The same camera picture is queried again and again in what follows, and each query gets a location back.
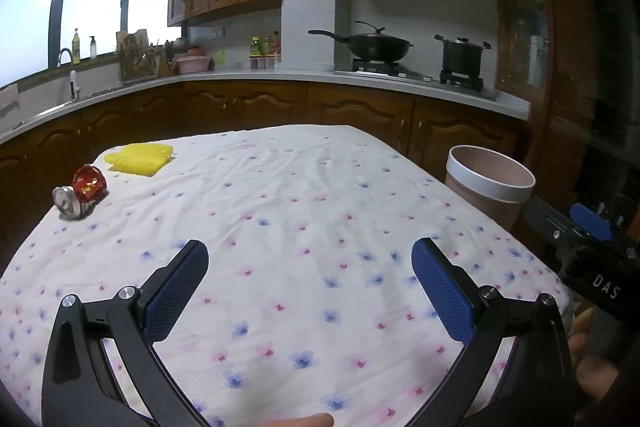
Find yellow cloth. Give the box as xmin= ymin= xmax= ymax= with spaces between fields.
xmin=103 ymin=143 xmax=175 ymax=178

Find wooden base cabinets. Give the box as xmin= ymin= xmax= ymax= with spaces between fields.
xmin=0 ymin=81 xmax=518 ymax=268

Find dish rack with utensils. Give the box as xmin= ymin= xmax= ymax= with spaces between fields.
xmin=116 ymin=29 xmax=162 ymax=82

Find person's right hand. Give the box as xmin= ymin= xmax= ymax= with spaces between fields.
xmin=572 ymin=312 xmax=623 ymax=403

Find person's left hand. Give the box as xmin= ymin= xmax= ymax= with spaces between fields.
xmin=267 ymin=413 xmax=335 ymax=427

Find kitchen faucet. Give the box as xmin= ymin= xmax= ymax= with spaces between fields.
xmin=57 ymin=48 xmax=82 ymax=101

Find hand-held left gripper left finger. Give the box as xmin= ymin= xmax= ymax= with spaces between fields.
xmin=41 ymin=238 xmax=211 ymax=427

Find black pot with lid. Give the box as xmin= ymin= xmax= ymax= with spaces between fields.
xmin=434 ymin=34 xmax=493 ymax=78

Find floral white tablecloth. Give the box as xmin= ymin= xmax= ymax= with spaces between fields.
xmin=0 ymin=124 xmax=576 ymax=427

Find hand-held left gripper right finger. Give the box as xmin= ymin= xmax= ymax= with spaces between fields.
xmin=407 ymin=236 xmax=578 ymax=427

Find tall wooden glass-door cabinet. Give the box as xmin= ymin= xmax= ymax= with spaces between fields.
xmin=492 ymin=0 xmax=640 ymax=228

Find pink basin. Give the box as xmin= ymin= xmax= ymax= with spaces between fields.
xmin=172 ymin=54 xmax=211 ymax=75

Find gas stove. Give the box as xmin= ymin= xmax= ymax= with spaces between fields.
xmin=334 ymin=59 xmax=498 ymax=102

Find white kitchen countertop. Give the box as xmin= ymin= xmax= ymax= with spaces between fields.
xmin=0 ymin=69 xmax=531 ymax=145

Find black wok with lid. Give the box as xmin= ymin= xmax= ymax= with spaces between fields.
xmin=307 ymin=21 xmax=415 ymax=62

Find white round bin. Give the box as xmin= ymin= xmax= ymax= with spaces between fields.
xmin=445 ymin=145 xmax=537 ymax=233

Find crushed red can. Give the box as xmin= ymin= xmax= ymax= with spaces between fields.
xmin=52 ymin=164 xmax=110 ymax=220

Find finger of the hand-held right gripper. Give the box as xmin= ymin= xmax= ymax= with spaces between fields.
xmin=572 ymin=202 xmax=614 ymax=243
xmin=522 ymin=196 xmax=597 ymax=254

